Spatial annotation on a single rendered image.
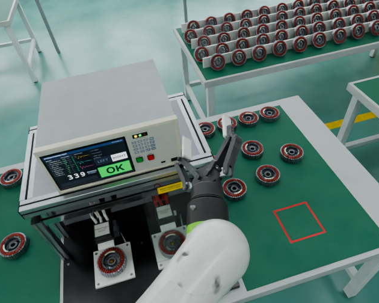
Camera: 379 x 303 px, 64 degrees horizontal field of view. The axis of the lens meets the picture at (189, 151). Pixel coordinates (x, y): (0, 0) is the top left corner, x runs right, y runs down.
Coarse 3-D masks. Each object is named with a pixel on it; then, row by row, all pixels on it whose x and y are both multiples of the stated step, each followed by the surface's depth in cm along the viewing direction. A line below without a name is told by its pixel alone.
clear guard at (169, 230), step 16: (192, 176) 111; (144, 192) 107; (176, 192) 106; (144, 208) 103; (160, 208) 102; (176, 208) 102; (160, 224) 98; (176, 224) 98; (160, 240) 95; (176, 240) 96; (160, 256) 95
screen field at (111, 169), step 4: (128, 160) 101; (112, 164) 100; (116, 164) 101; (120, 164) 101; (124, 164) 102; (128, 164) 102; (100, 168) 100; (104, 168) 101; (108, 168) 101; (112, 168) 102; (116, 168) 102; (120, 168) 103; (124, 168) 103; (128, 168) 104; (100, 172) 101; (104, 172) 102; (108, 172) 102; (112, 172) 103; (116, 172) 103; (120, 172) 104; (104, 176) 103
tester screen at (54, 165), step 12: (108, 144) 94; (120, 144) 95; (60, 156) 92; (72, 156) 93; (84, 156) 95; (96, 156) 96; (60, 168) 95; (72, 168) 97; (84, 168) 98; (96, 168) 100; (60, 180) 99; (72, 180) 100
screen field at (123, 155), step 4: (124, 152) 98; (108, 156) 97; (112, 156) 98; (116, 156) 98; (120, 156) 99; (124, 156) 99; (96, 160) 97; (100, 160) 98; (104, 160) 98; (108, 160) 99; (112, 160) 99; (116, 160) 99; (96, 164) 98; (100, 164) 99
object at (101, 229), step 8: (96, 216) 122; (96, 224) 116; (104, 224) 116; (112, 224) 120; (96, 232) 114; (104, 232) 114; (112, 232) 116; (96, 240) 114; (104, 240) 115; (112, 240) 116; (104, 248) 114
